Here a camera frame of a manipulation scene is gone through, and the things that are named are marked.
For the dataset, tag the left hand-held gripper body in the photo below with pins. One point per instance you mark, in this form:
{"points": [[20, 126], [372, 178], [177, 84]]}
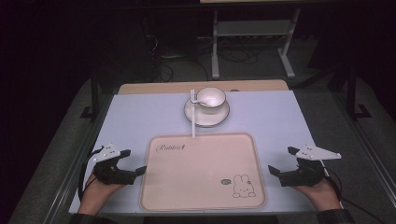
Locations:
{"points": [[112, 175]]}

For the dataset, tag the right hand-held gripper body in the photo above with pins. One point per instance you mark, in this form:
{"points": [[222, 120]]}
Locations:
{"points": [[306, 174]]}

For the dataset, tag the person's left hand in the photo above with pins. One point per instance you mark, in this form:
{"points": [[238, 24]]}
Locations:
{"points": [[99, 191]]}

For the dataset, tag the person's right hand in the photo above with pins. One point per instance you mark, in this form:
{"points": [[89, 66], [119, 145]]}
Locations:
{"points": [[320, 194]]}

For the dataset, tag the beige rabbit print place mat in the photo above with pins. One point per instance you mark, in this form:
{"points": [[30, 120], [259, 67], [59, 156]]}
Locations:
{"points": [[193, 177]]}

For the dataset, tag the black metal stand leg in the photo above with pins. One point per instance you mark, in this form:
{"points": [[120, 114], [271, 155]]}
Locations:
{"points": [[94, 96], [352, 93]]}

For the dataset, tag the white straw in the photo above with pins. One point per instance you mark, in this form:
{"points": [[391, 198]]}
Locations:
{"points": [[193, 124]]}

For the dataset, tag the white saucer with dark rim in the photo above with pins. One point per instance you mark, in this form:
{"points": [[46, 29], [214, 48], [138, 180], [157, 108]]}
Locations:
{"points": [[205, 119]]}

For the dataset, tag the white cup with dark rim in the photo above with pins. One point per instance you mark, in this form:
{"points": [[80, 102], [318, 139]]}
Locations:
{"points": [[213, 99]]}

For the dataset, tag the white metal stand frame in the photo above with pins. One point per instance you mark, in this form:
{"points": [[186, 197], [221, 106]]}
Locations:
{"points": [[253, 28]]}

